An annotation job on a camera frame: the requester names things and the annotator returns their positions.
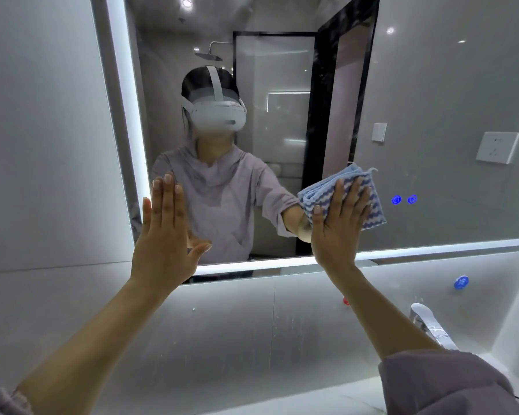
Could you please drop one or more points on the person's left forearm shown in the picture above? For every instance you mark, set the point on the person's left forearm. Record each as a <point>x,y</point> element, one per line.
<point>108,337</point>

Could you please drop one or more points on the person's right forearm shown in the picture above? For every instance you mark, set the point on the person's right forearm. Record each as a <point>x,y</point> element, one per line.
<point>380,315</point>

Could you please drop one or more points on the person's right middle finger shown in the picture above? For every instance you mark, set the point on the person's right middle finger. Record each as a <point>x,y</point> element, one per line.
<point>353,196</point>

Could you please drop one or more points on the person's right thumb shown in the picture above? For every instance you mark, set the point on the person's right thumb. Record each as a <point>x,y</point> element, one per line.
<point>318,222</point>

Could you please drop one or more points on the person's left little finger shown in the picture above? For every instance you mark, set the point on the person's left little finger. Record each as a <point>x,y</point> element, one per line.
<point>146,218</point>

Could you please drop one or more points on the blue mirror touch button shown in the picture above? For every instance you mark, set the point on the blue mirror touch button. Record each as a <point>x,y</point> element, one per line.
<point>412,199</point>
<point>396,199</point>

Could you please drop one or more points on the blue striped cleaning cloth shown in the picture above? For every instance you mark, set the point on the blue striped cleaning cloth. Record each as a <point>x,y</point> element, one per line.
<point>315,192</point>

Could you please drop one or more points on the person's left thumb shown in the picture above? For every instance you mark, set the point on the person's left thumb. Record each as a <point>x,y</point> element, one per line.
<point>200,247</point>

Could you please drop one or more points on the person's left middle finger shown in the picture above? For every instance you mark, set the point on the person's left middle finger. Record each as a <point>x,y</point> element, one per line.
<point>169,198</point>

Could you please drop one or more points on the person's right hand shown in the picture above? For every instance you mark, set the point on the person's right hand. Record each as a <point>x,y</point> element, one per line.
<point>337,237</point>

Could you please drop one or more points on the person's left hand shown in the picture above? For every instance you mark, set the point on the person's left hand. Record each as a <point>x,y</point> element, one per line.
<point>162,254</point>

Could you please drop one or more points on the lit bathroom mirror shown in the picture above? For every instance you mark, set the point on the lit bathroom mirror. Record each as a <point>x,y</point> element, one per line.
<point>437,95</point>

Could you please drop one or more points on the white wall socket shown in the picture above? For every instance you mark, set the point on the white wall socket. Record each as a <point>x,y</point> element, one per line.
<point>497,147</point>

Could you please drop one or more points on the person's right little finger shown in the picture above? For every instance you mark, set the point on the person's right little finger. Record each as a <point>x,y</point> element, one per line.
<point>369,215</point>

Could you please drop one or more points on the chrome faucet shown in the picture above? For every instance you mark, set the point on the chrome faucet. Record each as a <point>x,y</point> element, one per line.
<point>430,326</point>

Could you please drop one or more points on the blue valve cap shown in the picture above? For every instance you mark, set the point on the blue valve cap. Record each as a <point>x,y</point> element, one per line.
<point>461,283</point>

